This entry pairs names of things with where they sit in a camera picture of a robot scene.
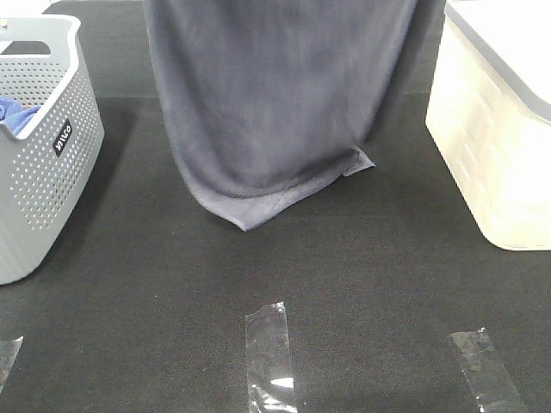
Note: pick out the grey towel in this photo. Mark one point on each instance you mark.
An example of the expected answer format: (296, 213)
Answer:
(267, 102)

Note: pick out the blue towel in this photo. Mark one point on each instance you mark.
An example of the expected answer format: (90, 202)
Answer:
(14, 115)

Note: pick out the black table cloth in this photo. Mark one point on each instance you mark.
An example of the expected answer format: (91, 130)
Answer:
(140, 304)

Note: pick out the middle clear tape strip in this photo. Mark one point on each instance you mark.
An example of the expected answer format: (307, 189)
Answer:
(270, 378)

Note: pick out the clear tape strip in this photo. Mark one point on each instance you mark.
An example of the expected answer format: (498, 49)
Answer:
(270, 378)
(485, 373)
(9, 350)

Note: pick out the black label on basket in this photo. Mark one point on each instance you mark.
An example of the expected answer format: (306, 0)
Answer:
(62, 138)

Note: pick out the cream woven storage box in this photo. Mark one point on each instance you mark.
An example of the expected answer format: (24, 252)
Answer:
(489, 116)

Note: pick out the grey perforated laundry basket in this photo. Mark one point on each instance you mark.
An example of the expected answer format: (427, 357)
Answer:
(38, 189)

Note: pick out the right clear tape strip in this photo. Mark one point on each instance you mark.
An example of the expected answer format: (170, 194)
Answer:
(485, 373)

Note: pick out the left clear tape strip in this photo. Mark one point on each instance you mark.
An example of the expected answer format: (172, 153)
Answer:
(9, 350)

